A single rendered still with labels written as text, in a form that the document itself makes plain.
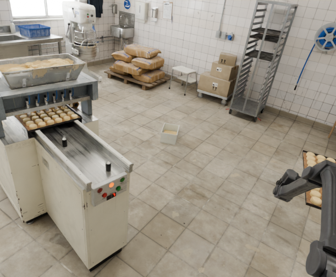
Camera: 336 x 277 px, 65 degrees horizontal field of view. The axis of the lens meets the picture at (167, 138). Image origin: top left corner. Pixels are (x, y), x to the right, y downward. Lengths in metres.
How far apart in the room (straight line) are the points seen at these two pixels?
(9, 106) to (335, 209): 1.89
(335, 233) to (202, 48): 4.97
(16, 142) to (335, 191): 1.86
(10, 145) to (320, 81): 4.51
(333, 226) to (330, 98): 4.28
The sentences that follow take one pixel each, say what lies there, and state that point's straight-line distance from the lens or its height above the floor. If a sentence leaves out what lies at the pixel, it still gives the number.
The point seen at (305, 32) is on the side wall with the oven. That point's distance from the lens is 5.03.
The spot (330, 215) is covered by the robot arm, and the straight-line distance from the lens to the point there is 0.98.
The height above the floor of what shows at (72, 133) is 0.84.
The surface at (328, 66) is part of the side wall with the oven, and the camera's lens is 5.05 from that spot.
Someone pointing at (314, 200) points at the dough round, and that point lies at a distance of 1.51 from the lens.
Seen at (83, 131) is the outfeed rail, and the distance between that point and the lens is 2.06.
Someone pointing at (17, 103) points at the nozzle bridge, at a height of 1.08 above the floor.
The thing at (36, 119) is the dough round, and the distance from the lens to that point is 2.17.
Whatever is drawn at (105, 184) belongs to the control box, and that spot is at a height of 0.83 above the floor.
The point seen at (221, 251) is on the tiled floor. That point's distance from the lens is 2.46.
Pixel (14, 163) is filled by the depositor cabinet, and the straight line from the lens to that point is 2.17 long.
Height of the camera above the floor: 1.90
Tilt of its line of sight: 31 degrees down
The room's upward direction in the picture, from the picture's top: 7 degrees clockwise
